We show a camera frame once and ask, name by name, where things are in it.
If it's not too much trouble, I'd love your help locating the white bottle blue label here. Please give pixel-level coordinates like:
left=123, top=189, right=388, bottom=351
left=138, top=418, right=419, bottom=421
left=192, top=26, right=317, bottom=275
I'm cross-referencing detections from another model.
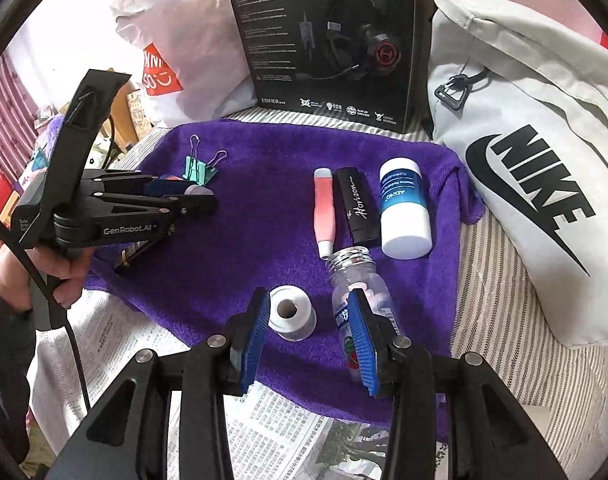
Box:
left=379, top=157, right=433, bottom=260

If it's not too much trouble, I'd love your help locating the person's left forearm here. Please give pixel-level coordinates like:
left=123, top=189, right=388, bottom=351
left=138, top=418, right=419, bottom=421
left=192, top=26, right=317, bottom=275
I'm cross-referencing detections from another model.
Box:
left=0, top=275, right=35, bottom=451

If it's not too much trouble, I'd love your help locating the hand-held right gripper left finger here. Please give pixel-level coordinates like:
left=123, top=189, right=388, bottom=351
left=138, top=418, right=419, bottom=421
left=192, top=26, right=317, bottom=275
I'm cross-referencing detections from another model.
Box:
left=44, top=287, right=272, bottom=480

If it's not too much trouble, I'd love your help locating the newspaper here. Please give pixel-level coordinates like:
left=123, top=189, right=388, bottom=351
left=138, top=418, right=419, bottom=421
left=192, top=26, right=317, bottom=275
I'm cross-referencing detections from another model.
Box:
left=26, top=287, right=450, bottom=480

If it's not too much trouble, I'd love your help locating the white shopping bag orange label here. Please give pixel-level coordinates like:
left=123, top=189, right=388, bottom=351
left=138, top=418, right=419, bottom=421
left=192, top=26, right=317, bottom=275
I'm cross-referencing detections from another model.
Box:
left=111, top=0, right=260, bottom=128

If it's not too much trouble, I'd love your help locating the clear candy bottle silver cap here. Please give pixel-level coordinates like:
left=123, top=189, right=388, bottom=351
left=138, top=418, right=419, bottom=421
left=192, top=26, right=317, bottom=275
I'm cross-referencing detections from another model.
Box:
left=325, top=246, right=402, bottom=383

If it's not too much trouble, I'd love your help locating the black rectangular case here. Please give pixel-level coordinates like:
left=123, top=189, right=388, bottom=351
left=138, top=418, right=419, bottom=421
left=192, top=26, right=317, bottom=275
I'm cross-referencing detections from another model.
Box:
left=334, top=166, right=380, bottom=242

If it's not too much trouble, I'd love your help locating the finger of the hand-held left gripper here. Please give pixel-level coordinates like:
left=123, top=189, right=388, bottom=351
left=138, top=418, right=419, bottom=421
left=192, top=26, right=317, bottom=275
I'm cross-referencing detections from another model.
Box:
left=81, top=171, right=187, bottom=200
left=96, top=197, right=219, bottom=221

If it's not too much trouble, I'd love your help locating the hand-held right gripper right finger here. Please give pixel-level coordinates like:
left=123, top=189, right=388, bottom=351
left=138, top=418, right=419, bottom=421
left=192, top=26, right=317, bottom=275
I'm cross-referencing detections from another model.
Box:
left=346, top=289, right=570, bottom=480

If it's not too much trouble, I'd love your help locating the striped curtain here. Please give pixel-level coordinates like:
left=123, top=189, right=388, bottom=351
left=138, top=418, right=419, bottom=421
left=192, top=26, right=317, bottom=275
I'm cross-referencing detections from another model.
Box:
left=0, top=55, right=40, bottom=146

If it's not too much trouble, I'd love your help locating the green binder clip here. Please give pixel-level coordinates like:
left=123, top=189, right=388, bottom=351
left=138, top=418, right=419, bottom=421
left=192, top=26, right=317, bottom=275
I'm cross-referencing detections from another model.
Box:
left=183, top=134, right=229, bottom=187

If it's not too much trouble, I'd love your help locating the dark gold-trimmed tube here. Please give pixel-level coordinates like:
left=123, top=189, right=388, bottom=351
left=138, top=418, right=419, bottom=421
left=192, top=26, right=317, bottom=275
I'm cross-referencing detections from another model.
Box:
left=115, top=240, right=160, bottom=273

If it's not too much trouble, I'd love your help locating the white tape roll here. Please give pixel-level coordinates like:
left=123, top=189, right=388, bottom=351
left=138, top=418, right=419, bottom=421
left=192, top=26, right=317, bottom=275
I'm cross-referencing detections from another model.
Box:
left=268, top=285, right=317, bottom=342

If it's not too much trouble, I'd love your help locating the purple plush toy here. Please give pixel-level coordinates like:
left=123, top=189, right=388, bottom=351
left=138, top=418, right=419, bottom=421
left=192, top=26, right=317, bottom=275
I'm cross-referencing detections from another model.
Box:
left=39, top=112, right=67, bottom=146

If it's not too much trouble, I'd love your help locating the purple towel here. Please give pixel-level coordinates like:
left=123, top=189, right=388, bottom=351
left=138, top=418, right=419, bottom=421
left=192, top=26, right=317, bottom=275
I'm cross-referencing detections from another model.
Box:
left=84, top=119, right=480, bottom=426

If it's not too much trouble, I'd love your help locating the person's left hand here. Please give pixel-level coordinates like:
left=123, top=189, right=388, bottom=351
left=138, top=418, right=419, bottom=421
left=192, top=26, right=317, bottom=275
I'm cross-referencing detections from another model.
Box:
left=0, top=245, right=92, bottom=308

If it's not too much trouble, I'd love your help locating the pink and white tube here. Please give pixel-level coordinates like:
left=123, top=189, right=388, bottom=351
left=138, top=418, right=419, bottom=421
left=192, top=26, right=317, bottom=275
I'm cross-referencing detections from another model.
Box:
left=313, top=167, right=337, bottom=261

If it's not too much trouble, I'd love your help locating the framed picture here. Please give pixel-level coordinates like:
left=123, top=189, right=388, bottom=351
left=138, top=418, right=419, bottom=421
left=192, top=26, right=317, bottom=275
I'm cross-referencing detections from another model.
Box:
left=126, top=91, right=147, bottom=138

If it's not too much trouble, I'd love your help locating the white drawstring bag black logo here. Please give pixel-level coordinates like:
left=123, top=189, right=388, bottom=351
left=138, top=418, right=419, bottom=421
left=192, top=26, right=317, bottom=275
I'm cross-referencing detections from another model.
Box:
left=428, top=0, right=608, bottom=348

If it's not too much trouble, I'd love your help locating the black headset box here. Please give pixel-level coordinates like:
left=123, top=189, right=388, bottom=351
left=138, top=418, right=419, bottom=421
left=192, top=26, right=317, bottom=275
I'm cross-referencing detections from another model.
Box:
left=223, top=0, right=430, bottom=133

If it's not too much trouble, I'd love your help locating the black cable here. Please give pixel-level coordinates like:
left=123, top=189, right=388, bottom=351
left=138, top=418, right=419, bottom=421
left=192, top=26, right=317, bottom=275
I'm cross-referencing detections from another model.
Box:
left=0, top=207, right=92, bottom=411

